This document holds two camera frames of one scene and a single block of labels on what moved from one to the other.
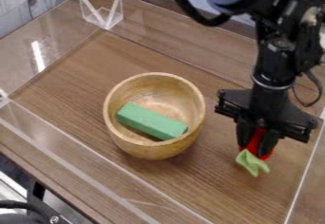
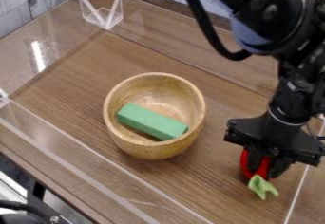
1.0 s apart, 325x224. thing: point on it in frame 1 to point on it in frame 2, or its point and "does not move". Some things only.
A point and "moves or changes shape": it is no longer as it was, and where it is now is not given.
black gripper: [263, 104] to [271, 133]
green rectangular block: [153, 123] does not move
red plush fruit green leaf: [250, 158] moves or changes shape
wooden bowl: [170, 96] does not move
